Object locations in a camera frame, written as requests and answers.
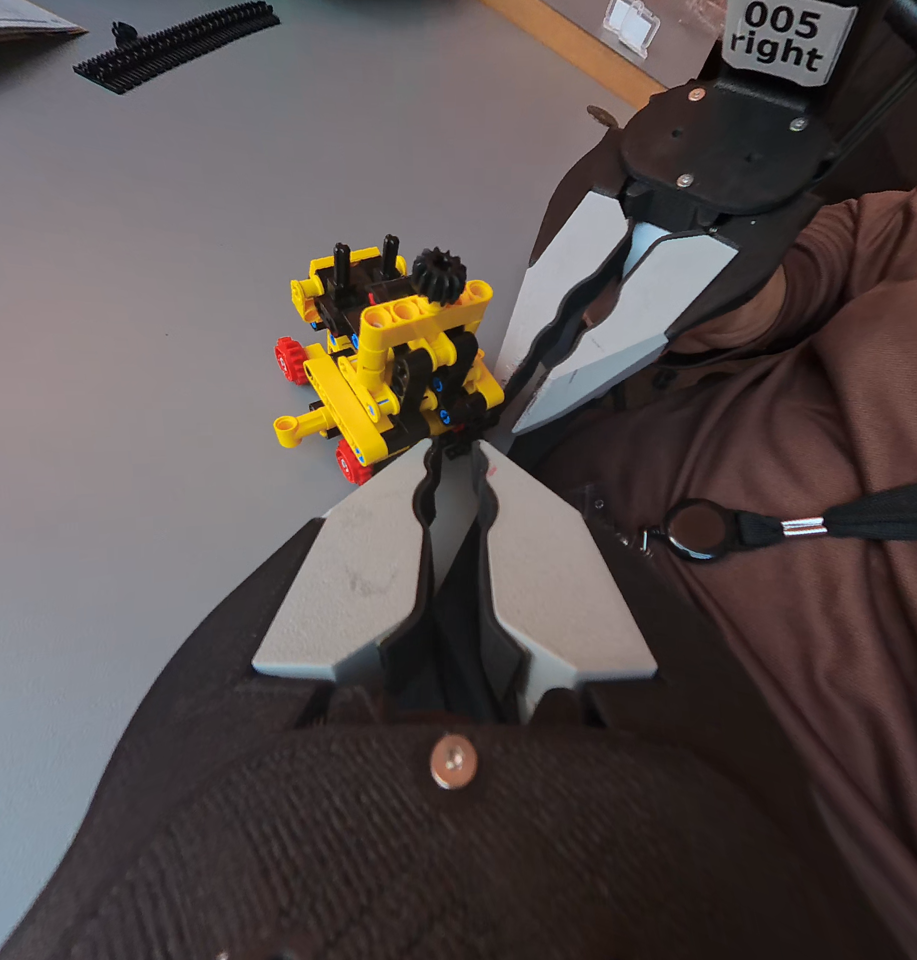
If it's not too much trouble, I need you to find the grey paper booklet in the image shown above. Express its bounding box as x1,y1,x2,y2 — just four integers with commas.
0,0,89,47

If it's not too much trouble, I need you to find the black lego track chain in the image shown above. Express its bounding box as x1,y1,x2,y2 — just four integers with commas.
73,0,281,96

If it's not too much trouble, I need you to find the black lanyard strap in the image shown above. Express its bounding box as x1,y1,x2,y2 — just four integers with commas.
738,480,917,542

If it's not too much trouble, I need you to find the yellow lego vehicle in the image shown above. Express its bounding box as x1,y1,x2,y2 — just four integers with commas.
273,234,507,487

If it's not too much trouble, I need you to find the person's brown shirt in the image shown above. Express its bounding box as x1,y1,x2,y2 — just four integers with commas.
518,330,917,960

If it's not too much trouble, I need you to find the person's right forearm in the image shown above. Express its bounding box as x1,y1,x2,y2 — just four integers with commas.
783,172,917,347

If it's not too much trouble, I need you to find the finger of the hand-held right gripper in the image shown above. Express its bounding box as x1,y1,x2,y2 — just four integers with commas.
495,189,632,392
510,224,742,437

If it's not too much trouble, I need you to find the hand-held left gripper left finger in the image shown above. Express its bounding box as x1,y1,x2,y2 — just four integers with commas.
250,437,437,684

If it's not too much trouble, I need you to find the black badge reel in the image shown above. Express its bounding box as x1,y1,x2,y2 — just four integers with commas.
640,497,743,563

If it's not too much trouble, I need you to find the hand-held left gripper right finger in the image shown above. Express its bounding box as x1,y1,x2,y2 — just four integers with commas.
475,437,660,722

